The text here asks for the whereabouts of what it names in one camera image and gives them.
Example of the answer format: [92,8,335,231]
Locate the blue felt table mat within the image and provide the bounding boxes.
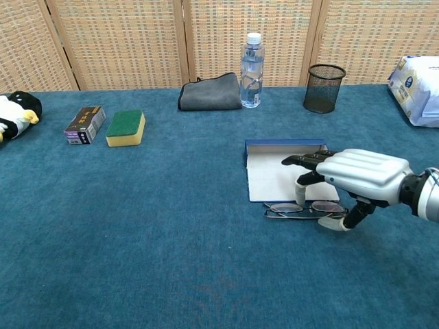
[0,84,439,329]

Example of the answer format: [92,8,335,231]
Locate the small dark printed box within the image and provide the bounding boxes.
[63,106,107,145]

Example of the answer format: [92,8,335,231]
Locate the black eyeglasses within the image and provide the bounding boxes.
[263,200,349,220]

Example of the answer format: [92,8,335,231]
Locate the blue glasses case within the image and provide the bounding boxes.
[244,138,340,204]

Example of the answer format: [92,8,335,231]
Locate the white tissue pack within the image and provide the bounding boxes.
[387,56,439,129]

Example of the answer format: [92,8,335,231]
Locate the woven bamboo folding screen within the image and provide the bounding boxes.
[0,0,439,94]

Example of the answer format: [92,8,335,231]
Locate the black white penguin plush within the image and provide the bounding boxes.
[0,90,43,145]

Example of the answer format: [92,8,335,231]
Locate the black mesh pen cup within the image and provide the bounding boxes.
[302,64,347,114]

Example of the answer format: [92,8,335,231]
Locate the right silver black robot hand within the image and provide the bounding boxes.
[281,144,414,232]

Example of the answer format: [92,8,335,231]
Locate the clear plastic water bottle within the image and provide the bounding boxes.
[239,32,266,109]

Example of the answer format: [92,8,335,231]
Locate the green yellow sponge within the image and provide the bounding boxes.
[105,109,146,148]

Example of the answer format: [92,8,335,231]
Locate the folded grey cloth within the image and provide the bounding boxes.
[177,71,244,112]

